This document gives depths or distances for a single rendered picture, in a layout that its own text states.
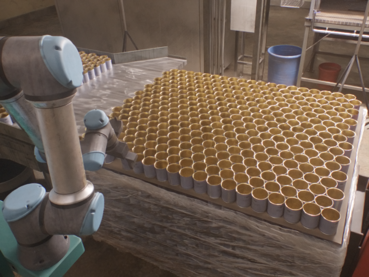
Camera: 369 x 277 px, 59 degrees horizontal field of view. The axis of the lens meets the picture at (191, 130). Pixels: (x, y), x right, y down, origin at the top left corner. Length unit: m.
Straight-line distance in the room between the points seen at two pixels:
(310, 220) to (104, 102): 1.60
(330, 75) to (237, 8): 1.64
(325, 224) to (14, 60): 1.15
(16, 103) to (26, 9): 8.93
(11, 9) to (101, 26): 4.69
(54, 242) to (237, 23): 3.69
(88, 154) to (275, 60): 3.62
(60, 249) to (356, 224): 1.36
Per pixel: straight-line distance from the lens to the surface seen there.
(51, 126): 0.83
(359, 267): 1.79
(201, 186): 1.47
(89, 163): 1.06
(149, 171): 1.59
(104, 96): 2.47
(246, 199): 1.41
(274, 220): 1.41
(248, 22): 4.29
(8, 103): 0.93
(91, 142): 1.09
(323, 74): 4.98
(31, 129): 1.01
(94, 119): 1.11
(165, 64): 2.90
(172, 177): 1.52
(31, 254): 1.09
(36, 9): 10.00
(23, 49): 0.79
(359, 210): 1.92
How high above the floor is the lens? 2.17
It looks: 34 degrees down
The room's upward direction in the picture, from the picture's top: 2 degrees counter-clockwise
